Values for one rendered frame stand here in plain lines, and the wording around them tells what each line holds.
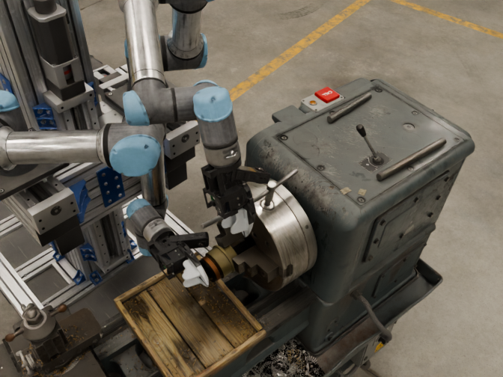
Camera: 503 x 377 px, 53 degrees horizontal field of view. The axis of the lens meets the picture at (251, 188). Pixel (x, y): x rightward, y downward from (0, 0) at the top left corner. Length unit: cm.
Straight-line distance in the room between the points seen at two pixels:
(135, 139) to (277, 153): 44
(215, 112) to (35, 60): 86
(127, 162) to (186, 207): 174
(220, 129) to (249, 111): 268
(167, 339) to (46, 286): 113
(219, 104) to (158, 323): 78
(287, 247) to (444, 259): 177
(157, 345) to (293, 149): 69
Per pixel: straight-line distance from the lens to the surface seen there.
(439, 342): 271
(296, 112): 164
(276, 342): 173
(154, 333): 155
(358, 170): 147
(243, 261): 140
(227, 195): 108
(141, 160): 129
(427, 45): 484
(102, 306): 244
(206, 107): 101
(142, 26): 124
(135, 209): 154
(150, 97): 111
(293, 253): 137
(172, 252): 143
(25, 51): 172
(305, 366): 187
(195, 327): 155
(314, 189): 141
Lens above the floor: 224
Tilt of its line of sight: 46 degrees down
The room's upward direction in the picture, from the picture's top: 3 degrees clockwise
